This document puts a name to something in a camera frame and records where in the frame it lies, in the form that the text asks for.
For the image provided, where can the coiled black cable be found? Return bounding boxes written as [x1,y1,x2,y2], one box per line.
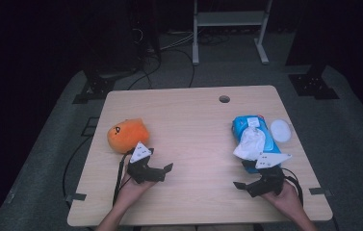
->
[197,31,231,46]

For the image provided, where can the right hand-held gripper cable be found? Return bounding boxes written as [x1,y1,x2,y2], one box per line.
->
[280,167,304,206]

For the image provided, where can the person's right hand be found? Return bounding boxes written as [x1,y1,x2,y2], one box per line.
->
[261,180,302,217]

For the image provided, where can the left hand-held gripper cable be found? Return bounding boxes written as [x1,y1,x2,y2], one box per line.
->
[112,153,136,206]

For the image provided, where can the white floor cables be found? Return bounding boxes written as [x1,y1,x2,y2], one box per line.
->
[160,31,196,52]

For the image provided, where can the white wet wipe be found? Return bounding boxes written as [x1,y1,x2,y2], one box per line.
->
[232,125,267,162]

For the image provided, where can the person's left hand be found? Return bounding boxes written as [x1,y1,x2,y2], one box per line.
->
[117,172,157,207]

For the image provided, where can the blue wet wipe pack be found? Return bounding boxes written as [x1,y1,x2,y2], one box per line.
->
[231,115,293,174]

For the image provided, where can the black stand base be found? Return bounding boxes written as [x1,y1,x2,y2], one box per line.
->
[288,63,341,100]
[72,68,144,105]

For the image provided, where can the white metal stand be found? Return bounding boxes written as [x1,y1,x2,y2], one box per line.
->
[192,0,273,66]

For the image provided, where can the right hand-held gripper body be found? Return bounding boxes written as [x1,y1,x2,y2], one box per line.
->
[246,152,293,198]

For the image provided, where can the hand-held gripper cable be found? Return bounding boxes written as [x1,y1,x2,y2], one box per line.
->
[112,153,136,206]
[280,167,304,206]

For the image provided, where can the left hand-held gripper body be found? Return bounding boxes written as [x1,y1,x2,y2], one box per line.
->
[126,141,168,185]

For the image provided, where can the black tape strip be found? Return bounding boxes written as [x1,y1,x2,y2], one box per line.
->
[308,187,333,197]
[65,192,88,203]

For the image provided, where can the orange plush toy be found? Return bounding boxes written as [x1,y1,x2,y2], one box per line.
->
[106,117,150,154]

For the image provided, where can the black tape floor outline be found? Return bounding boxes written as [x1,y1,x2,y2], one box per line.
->
[80,116,101,138]

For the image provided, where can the thin black floor cable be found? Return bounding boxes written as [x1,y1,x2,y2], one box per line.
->
[61,136,93,206]

